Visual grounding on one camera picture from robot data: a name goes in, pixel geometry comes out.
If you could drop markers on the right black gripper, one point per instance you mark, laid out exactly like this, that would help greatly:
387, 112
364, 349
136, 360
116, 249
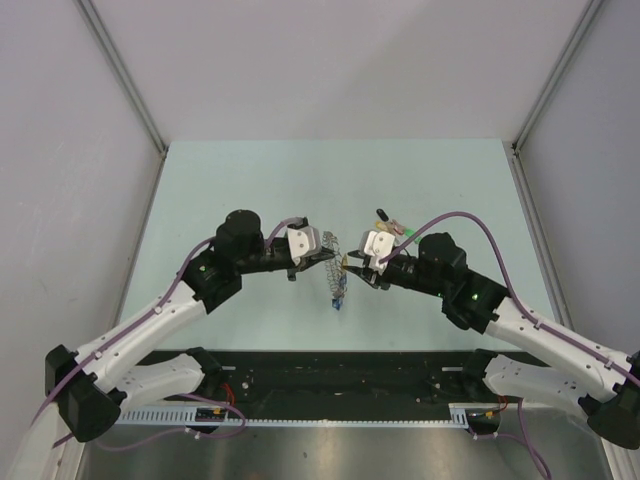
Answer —
370, 276

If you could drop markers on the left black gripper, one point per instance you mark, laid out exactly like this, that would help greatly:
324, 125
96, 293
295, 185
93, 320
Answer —
305, 263

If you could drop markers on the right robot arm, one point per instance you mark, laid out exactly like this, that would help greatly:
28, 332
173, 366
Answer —
581, 377

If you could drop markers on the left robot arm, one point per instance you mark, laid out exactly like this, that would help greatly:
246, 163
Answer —
94, 384

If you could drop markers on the black tag key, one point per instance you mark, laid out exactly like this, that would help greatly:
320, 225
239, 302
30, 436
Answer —
382, 215

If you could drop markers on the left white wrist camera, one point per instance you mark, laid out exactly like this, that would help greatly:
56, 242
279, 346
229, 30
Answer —
303, 239

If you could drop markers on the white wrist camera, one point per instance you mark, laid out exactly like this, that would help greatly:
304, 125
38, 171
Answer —
375, 246
303, 239

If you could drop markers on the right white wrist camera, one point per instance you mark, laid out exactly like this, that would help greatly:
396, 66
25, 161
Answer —
375, 246

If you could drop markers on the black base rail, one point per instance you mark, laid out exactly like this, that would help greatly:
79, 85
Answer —
363, 386

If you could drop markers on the slotted cable duct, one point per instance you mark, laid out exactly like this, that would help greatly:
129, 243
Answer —
184, 415

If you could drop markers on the left aluminium frame post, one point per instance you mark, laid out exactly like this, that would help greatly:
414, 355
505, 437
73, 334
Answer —
107, 46

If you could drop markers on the aluminium frame post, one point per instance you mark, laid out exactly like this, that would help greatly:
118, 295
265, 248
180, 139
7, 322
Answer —
560, 68
107, 46

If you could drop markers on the right aluminium frame post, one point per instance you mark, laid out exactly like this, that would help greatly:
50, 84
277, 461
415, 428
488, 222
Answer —
560, 68

